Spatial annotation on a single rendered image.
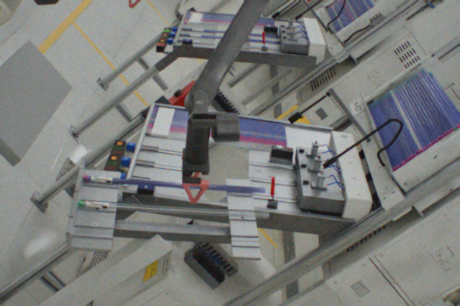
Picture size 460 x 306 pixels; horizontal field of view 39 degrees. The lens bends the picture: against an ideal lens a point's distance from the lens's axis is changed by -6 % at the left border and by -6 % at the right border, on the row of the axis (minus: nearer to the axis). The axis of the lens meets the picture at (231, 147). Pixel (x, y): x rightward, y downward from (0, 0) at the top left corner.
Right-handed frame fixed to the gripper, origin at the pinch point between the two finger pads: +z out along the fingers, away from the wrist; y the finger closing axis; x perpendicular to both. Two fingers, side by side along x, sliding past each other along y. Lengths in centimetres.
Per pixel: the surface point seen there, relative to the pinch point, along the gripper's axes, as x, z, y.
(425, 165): -68, -2, 14
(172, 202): 4.4, 19.7, 21.2
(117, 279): 19.6, 31.2, -1.8
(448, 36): -208, 66, 313
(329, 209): -43, 19, 20
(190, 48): -5, 30, 164
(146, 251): 11.4, 19.8, -2.0
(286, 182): -33, 23, 39
